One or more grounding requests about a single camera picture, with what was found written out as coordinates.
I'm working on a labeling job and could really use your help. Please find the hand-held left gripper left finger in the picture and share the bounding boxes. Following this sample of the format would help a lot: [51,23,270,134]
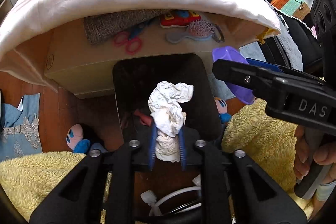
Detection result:
[29,124,158,224]

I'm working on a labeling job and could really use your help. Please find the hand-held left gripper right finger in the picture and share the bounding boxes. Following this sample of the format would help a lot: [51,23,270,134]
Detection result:
[180,127,307,224]

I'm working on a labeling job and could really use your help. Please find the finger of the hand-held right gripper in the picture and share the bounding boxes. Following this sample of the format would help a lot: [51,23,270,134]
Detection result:
[245,57,326,86]
[212,59,290,109]

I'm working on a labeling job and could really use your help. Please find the purple plastic dish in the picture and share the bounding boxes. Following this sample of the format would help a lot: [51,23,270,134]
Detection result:
[212,46,256,105]

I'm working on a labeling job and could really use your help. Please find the white tissue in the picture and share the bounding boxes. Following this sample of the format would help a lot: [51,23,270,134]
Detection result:
[148,81,194,164]

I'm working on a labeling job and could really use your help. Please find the black trash bin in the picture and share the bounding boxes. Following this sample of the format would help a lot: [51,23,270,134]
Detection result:
[112,53,223,161]

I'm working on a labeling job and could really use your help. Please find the person's right hand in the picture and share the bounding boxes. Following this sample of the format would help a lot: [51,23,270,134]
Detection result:
[293,126,336,185]

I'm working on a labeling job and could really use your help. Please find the yellow tape piece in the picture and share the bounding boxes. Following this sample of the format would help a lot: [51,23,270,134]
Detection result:
[256,27,273,45]

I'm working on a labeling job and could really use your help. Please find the pink wrapper scrap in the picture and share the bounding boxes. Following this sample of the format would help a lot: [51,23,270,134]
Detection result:
[133,109,153,126]

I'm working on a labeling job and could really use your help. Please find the light blue fluffy rug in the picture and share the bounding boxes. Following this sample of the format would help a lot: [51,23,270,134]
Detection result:
[210,30,303,101]

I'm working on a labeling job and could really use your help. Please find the blue-eyed plush doll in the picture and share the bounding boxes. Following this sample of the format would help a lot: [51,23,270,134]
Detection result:
[214,97,233,125]

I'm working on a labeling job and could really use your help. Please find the yellow fluffy blanket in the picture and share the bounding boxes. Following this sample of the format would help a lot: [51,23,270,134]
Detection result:
[0,98,324,223]

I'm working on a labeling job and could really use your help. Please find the pink and blue plush toy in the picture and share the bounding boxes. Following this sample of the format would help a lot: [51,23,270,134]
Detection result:
[66,123,91,153]

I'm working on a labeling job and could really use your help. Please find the grey hairbrush with pink bristles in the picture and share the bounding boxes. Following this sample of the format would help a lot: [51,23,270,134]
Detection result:
[165,20,214,44]

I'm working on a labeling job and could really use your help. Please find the red plastic toy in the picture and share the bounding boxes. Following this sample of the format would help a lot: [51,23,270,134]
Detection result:
[160,10,201,29]

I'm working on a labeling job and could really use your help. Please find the cardboard box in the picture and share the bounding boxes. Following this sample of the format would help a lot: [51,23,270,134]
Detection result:
[43,13,265,100]

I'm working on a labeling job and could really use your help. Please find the pink and blue scissors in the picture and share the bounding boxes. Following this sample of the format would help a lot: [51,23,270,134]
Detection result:
[113,21,151,54]

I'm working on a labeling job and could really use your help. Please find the grey woven mat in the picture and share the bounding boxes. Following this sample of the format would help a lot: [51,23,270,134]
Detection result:
[83,9,168,45]

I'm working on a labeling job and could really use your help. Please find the blue lace dress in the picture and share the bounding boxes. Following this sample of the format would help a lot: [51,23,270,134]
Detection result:
[0,93,44,161]

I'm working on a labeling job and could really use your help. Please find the white cable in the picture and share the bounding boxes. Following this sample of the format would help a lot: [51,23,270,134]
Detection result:
[151,186,202,216]

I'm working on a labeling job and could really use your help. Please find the purple hair tie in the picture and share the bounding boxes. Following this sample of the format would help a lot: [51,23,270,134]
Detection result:
[210,25,226,43]

